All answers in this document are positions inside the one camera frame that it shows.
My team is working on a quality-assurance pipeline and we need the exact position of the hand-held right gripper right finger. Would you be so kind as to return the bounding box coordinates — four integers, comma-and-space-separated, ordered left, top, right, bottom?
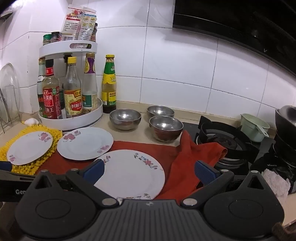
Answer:
181, 160, 270, 207

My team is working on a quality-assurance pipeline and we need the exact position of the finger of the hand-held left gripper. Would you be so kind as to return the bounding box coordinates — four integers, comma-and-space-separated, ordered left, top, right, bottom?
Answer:
0, 161, 36, 181

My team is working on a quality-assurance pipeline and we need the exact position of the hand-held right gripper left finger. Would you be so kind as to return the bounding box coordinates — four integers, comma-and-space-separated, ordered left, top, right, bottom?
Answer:
28, 159, 119, 207

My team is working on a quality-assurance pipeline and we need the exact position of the medium white floral plate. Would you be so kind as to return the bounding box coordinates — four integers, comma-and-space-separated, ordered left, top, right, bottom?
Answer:
57, 127, 114, 160

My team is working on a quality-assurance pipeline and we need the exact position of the small white floral plate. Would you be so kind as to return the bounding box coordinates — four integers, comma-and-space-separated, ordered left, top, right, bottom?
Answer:
7, 131, 53, 166

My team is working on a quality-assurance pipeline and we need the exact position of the large white floral plate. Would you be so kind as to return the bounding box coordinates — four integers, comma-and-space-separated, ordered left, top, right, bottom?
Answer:
93, 149, 165, 200

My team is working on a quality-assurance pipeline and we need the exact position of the steel bowl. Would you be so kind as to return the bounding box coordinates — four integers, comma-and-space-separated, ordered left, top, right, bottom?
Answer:
147, 106, 175, 119
110, 109, 141, 130
149, 116, 184, 142

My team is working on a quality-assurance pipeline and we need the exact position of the red cloth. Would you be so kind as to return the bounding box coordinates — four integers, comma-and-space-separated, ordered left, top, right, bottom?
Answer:
39, 130, 228, 201

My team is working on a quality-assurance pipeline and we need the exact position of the black burner grate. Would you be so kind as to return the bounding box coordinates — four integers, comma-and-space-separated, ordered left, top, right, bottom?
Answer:
194, 116, 260, 163

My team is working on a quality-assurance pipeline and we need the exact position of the yellow chenille mat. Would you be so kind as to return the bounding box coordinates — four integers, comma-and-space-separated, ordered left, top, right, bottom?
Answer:
0, 125, 63, 175

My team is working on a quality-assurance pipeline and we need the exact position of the white two-tier seasoning rack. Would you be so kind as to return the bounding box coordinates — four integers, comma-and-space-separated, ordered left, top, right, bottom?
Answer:
38, 40, 103, 131

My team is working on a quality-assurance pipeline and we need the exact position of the green plastic cup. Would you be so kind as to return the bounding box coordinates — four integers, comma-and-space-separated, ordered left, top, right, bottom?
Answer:
240, 113, 270, 142

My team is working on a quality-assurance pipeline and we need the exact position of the white fluffy towel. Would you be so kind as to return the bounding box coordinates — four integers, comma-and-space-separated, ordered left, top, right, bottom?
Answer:
262, 168, 291, 205

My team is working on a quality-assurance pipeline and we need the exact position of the glass pot lid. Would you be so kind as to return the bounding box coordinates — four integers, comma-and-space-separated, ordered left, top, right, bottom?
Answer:
0, 62, 21, 124

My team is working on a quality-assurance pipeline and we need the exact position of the yellow-cap vinegar bottle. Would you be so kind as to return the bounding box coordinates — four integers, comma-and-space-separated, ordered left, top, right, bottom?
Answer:
63, 57, 83, 118

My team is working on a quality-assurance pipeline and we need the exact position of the red-label soy sauce bottle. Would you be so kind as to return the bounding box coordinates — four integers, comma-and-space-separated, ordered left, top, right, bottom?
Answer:
42, 59, 63, 120

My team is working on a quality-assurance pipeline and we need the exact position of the purple-label clear bottle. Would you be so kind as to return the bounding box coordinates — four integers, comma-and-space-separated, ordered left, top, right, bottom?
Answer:
82, 53, 98, 111

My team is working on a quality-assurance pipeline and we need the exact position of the yellow-label oil bottle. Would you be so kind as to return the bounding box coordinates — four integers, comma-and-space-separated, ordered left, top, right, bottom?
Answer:
101, 55, 117, 114

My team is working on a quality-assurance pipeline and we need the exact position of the black pot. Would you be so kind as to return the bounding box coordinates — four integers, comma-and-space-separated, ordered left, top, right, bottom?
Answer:
274, 105, 296, 151

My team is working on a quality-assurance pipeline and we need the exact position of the yellow and white seasoning bag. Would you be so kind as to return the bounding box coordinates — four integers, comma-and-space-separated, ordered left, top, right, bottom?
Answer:
77, 13, 97, 41

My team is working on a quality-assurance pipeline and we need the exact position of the red and white seasoning bag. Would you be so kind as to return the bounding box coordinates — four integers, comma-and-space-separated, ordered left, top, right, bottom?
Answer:
61, 5, 83, 41

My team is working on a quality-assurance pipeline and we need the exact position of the black range hood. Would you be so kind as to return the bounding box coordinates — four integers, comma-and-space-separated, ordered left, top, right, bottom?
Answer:
173, 0, 296, 77

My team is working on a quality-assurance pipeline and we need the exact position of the metal wire rack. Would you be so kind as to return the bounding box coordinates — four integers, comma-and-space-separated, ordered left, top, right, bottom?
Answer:
0, 88, 22, 134

